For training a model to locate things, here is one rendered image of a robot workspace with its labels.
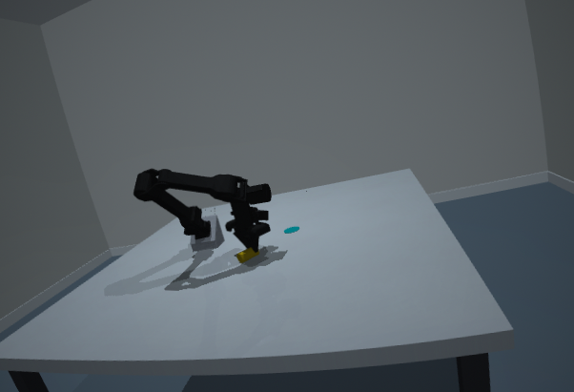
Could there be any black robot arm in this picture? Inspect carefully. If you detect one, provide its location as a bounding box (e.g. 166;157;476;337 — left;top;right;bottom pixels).
133;168;272;239

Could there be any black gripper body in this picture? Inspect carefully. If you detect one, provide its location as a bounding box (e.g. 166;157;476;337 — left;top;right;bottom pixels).
226;205;271;238

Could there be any yellow tall cylinder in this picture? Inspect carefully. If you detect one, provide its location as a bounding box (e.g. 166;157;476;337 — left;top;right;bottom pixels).
237;247;259;263

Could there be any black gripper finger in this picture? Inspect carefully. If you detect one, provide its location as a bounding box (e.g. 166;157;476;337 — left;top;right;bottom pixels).
233;231;251;248
244;235;259;253

